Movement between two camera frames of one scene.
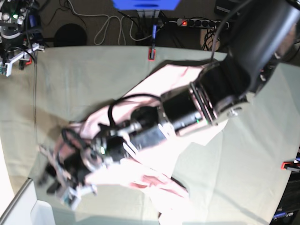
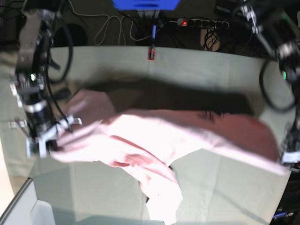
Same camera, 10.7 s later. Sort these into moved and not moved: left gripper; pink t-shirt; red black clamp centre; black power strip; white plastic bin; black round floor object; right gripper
Moved: left gripper; pink t-shirt; right gripper
Not moved: red black clamp centre; white plastic bin; black power strip; black round floor object
